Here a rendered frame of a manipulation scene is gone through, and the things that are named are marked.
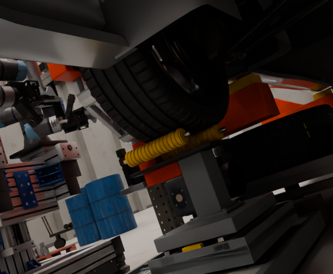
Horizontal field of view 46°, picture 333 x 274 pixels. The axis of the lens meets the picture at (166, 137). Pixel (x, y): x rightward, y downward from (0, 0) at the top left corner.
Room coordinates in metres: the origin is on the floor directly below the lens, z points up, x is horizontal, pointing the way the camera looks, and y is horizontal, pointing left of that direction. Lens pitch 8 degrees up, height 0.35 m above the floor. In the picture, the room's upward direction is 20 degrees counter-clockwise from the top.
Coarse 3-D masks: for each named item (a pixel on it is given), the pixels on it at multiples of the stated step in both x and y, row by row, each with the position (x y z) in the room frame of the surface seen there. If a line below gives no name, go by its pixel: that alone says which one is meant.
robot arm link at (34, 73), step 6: (18, 60) 1.80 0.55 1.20; (24, 60) 1.81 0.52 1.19; (30, 66) 1.84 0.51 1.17; (36, 66) 1.86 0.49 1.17; (30, 72) 1.86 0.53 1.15; (36, 72) 1.87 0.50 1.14; (42, 72) 1.91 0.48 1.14; (30, 78) 1.89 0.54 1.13; (36, 78) 1.89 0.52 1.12; (42, 90) 1.94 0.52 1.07; (42, 108) 2.00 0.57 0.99; (48, 108) 2.00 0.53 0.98; (48, 114) 2.02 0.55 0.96; (54, 114) 2.03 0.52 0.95
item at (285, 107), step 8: (320, 96) 3.41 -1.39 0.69; (328, 96) 3.37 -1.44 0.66; (280, 104) 3.59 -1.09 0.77; (288, 104) 3.56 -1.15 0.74; (296, 104) 3.52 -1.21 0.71; (304, 104) 3.48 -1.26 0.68; (312, 104) 3.44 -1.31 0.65; (320, 104) 3.41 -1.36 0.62; (280, 112) 3.61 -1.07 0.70; (288, 112) 3.56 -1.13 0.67; (296, 112) 3.52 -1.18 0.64
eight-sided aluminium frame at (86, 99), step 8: (152, 48) 1.68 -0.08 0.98; (80, 80) 1.29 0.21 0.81; (80, 88) 1.28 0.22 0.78; (80, 96) 1.27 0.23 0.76; (88, 96) 1.26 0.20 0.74; (88, 104) 1.28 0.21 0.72; (96, 104) 1.28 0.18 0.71; (96, 112) 1.31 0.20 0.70; (104, 112) 1.30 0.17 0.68; (104, 120) 1.33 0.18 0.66; (112, 120) 1.33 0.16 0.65; (112, 128) 1.36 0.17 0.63; (120, 128) 1.40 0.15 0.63; (120, 136) 1.39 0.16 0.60; (128, 136) 1.39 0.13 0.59
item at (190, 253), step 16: (272, 208) 1.50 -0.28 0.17; (288, 208) 1.49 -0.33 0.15; (256, 224) 1.34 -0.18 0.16; (272, 224) 1.31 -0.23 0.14; (288, 224) 1.43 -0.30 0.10; (208, 240) 1.43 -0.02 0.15; (224, 240) 1.17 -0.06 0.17; (240, 240) 1.13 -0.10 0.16; (256, 240) 1.17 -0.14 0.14; (272, 240) 1.27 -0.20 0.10; (160, 256) 1.36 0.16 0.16; (176, 256) 1.24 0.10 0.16; (192, 256) 1.22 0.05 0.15; (208, 256) 1.19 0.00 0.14; (224, 256) 1.16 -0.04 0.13; (240, 256) 1.13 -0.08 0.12; (256, 256) 1.14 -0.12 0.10; (160, 272) 1.29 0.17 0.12; (176, 272) 1.25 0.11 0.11; (192, 272) 1.23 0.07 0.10; (208, 272) 1.20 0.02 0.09
